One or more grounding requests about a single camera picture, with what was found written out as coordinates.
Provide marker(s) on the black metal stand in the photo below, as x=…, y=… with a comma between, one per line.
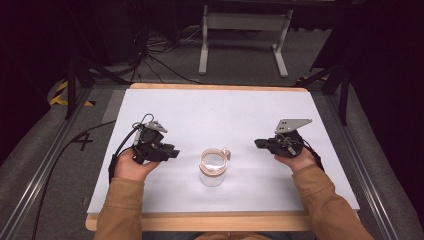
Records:
x=336, y=83
x=80, y=83

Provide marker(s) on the clear glass jar with lid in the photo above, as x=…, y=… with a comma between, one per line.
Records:
x=214, y=165

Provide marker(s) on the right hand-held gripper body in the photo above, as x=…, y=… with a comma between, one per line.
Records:
x=288, y=140

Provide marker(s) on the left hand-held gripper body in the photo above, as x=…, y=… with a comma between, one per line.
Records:
x=149, y=140

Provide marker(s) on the person's right hand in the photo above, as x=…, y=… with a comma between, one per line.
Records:
x=297, y=161

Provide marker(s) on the white metal table frame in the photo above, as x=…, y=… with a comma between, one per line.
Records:
x=243, y=36

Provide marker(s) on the person's left hand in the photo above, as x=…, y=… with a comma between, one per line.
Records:
x=132, y=167

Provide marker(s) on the aluminium rail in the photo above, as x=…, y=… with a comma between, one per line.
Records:
x=36, y=173
x=363, y=166

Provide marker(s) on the white mat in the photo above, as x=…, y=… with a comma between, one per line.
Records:
x=220, y=133

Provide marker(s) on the yellow black floor tape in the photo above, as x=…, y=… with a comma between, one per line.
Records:
x=63, y=96

